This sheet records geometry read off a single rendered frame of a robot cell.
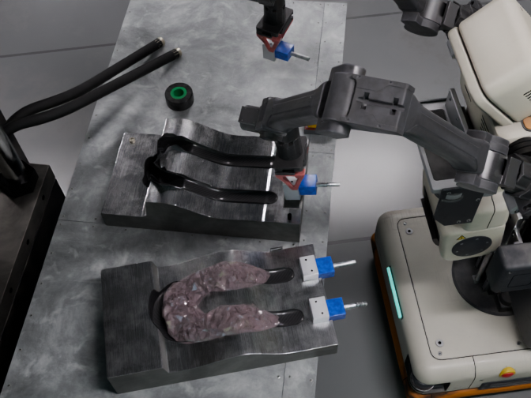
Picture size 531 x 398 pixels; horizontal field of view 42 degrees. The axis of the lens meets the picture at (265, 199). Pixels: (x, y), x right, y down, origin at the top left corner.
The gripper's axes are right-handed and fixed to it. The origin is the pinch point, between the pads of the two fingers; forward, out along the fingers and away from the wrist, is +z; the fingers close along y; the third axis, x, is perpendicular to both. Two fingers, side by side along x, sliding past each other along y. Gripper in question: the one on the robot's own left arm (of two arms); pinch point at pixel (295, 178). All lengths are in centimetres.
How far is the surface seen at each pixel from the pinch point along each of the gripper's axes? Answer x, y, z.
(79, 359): -48, 41, 16
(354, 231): 4, -57, 92
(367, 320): 11, -22, 98
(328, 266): 7.7, 15.3, 13.8
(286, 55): -6.8, -42.8, -3.7
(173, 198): -29.2, 5.4, 0.6
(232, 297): -12.5, 27.2, 9.5
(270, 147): -9.0, -16.1, 5.0
